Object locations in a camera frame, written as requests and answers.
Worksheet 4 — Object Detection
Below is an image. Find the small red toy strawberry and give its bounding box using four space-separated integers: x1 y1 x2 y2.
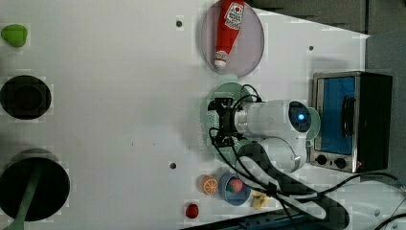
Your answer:
185 203 199 219

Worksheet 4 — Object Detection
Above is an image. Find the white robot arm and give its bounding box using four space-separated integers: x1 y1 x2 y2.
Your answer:
207 97 350 230

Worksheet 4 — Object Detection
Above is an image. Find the blue bowl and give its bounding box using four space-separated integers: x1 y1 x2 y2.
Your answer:
218 172 251 206

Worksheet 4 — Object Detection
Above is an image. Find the green plastic strainer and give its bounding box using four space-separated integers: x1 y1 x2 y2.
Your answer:
201 75 259 164

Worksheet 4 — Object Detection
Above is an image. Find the red ketchup bottle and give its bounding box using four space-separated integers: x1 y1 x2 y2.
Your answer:
214 0 244 68

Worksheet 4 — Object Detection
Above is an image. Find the toy orange slice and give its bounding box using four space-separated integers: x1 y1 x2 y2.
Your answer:
201 175 218 195

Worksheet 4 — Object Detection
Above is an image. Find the toy banana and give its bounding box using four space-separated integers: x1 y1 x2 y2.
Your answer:
252 191 271 210

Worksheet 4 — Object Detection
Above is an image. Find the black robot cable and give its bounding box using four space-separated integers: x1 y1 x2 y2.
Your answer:
209 83 406 230

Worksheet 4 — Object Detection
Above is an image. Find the black toaster oven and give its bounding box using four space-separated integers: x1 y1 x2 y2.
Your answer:
309 71 393 173

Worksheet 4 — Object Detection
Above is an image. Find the large black round pan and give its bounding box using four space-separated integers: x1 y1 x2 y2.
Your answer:
0 157 70 221

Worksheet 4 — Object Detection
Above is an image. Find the toy strawberry in bowl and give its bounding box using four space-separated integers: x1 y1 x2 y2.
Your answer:
226 178 243 194

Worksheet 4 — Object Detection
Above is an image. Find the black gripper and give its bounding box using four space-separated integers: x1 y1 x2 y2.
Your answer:
208 98 241 148

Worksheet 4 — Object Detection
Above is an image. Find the small black round pot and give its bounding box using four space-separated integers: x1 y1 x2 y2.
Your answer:
1 75 52 120

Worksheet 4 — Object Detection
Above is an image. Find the grey round plate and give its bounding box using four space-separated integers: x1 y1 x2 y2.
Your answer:
199 1 264 77

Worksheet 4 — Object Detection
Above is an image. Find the green spatula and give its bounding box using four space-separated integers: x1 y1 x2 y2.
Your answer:
3 162 41 230

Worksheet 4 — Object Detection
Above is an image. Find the green toy pepper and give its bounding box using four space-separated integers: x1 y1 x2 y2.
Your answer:
1 24 28 48

